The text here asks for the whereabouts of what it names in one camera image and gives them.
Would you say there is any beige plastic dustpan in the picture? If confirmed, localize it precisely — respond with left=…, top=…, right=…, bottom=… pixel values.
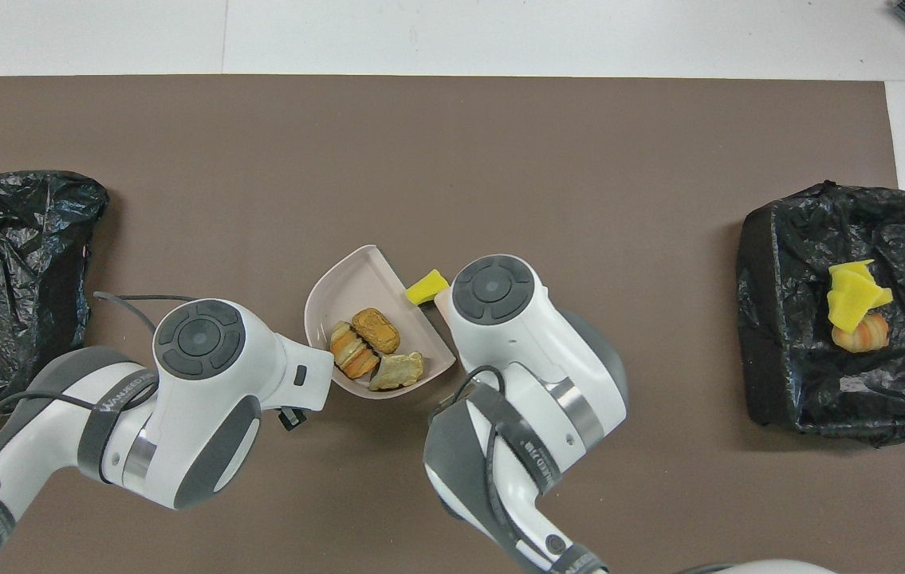
left=305, top=245, right=457, bottom=400

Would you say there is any pale dumpling toy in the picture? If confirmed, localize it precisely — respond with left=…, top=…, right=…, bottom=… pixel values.
left=368, top=352, right=425, bottom=391

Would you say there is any brown table mat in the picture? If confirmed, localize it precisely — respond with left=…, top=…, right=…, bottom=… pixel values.
left=0, top=76, right=905, bottom=574

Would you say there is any orange striped croissant toy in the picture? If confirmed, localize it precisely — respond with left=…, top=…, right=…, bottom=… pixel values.
left=329, top=320, right=380, bottom=379
left=832, top=313, right=891, bottom=354

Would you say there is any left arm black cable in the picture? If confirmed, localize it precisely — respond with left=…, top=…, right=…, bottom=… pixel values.
left=0, top=291, right=308, bottom=495

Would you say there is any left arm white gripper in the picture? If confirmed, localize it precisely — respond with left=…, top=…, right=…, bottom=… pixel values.
left=265, top=333, right=335, bottom=412

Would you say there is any brown fried nugget toy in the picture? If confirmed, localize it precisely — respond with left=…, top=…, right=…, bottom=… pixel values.
left=352, top=308, right=401, bottom=355

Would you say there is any yellow sponge piece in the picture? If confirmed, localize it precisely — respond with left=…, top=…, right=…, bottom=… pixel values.
left=829, top=259, right=875, bottom=289
left=827, top=279, right=894, bottom=332
left=405, top=269, right=450, bottom=306

